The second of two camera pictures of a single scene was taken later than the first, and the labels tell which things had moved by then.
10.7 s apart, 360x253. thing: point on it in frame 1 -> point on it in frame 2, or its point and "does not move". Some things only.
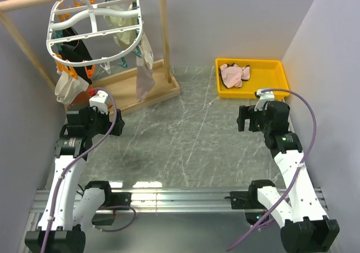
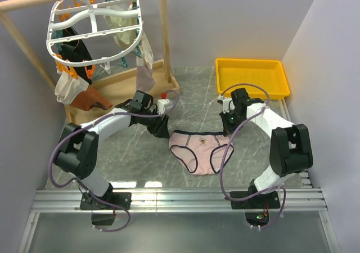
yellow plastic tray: [264, 74] does not move
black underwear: [75, 50] does not move
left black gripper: [93, 111] -> [162, 125]
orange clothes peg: [90, 72] does not move
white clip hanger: [83, 31] does not move
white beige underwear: [147, 55] does not move
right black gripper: [247, 112] -> [228, 129]
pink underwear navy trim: [232, 75] -> [202, 153]
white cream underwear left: [67, 88] does not move
